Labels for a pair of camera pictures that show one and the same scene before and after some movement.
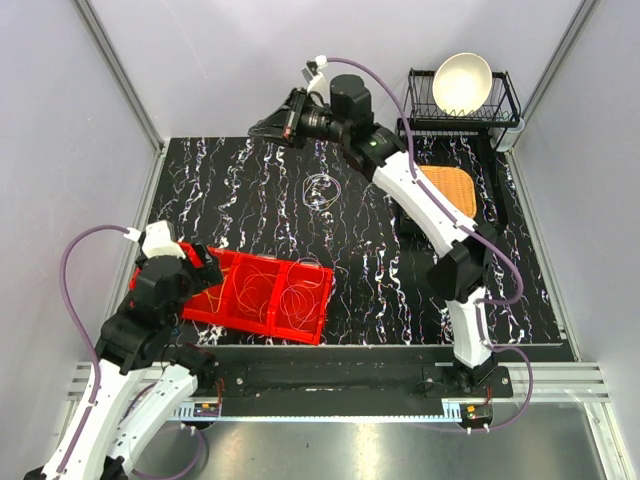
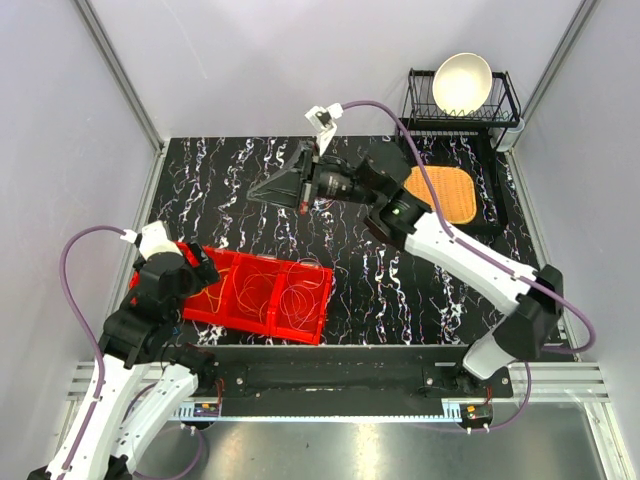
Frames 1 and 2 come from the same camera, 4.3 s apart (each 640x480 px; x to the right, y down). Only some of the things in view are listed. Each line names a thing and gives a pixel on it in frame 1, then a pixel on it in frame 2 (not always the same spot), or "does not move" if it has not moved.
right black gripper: x=284 y=123 → x=285 y=187
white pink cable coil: x=298 y=300 does not move
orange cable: x=252 y=288 does not move
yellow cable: x=203 y=291 does not move
